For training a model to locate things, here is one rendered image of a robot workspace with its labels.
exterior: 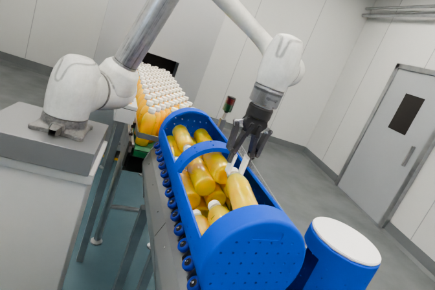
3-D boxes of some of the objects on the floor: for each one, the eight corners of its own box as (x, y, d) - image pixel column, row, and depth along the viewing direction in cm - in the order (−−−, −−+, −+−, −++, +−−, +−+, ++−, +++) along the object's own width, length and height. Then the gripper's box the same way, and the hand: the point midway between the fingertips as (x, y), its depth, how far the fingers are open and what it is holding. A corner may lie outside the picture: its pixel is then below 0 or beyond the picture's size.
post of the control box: (76, 261, 196) (119, 116, 170) (76, 257, 199) (118, 114, 174) (82, 261, 197) (126, 118, 172) (83, 257, 201) (126, 116, 176)
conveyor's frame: (85, 280, 186) (127, 146, 163) (100, 157, 332) (123, 78, 309) (162, 284, 204) (210, 164, 181) (144, 166, 350) (169, 91, 327)
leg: (133, 301, 184) (166, 213, 168) (133, 293, 189) (164, 206, 173) (143, 301, 186) (176, 214, 170) (142, 293, 192) (175, 208, 176)
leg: (109, 301, 179) (140, 210, 163) (109, 292, 184) (140, 203, 168) (119, 301, 181) (151, 211, 165) (119, 292, 186) (150, 204, 170)
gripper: (242, 101, 86) (212, 175, 92) (290, 116, 93) (259, 184, 99) (233, 94, 93) (206, 163, 99) (279, 108, 99) (250, 173, 105)
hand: (237, 164), depth 98 cm, fingers closed on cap, 4 cm apart
